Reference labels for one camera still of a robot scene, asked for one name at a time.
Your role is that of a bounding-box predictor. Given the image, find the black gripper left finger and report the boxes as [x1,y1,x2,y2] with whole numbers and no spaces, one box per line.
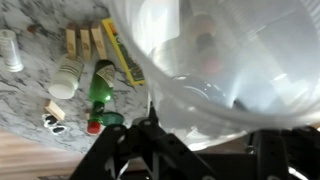
[69,102,218,180]

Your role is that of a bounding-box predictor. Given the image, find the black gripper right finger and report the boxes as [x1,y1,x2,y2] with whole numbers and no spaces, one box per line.
[248,125,320,180]

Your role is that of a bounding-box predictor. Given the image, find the clear plastic measuring cup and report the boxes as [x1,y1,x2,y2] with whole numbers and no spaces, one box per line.
[106,0,320,152]

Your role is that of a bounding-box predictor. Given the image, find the green glass bottle red cap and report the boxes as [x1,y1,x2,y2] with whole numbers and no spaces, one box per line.
[86,59,117,136]

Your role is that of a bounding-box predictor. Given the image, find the crumpled silver black wrapper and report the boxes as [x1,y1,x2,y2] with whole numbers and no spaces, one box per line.
[41,113,67,135]

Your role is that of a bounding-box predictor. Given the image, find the yellow green card box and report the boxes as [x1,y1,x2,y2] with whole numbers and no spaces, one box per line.
[101,17,147,87]

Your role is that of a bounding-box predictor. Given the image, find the white pill bottle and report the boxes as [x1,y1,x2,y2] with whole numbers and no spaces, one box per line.
[47,54,85,101]

